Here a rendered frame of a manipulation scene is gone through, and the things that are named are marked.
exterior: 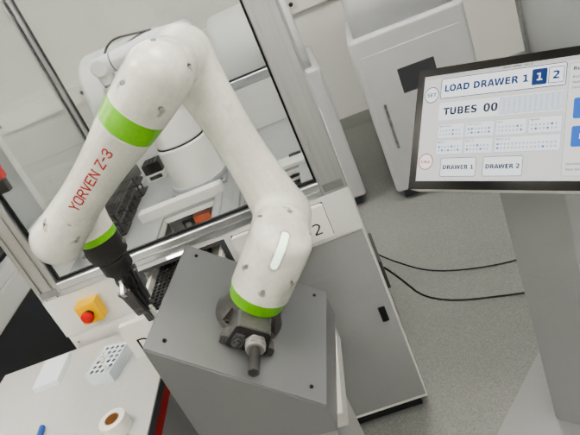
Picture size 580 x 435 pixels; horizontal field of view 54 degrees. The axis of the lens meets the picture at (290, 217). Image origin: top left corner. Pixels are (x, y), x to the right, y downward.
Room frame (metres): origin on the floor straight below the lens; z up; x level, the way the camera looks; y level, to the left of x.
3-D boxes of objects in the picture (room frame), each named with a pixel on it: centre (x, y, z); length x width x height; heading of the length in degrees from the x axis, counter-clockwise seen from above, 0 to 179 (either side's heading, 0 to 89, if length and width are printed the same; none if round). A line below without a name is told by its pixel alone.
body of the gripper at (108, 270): (1.26, 0.43, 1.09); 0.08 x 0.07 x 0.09; 173
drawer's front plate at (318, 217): (1.51, 0.04, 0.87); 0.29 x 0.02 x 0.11; 82
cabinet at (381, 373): (2.03, 0.24, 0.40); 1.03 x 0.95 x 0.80; 82
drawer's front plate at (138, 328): (1.30, 0.39, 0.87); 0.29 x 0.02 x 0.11; 82
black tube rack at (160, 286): (1.50, 0.36, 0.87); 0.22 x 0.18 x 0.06; 172
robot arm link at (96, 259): (1.26, 0.43, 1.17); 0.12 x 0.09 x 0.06; 83
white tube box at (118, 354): (1.41, 0.65, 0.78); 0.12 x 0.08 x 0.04; 157
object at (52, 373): (1.52, 0.86, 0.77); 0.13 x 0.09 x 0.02; 173
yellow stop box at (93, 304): (1.59, 0.68, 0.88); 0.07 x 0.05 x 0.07; 82
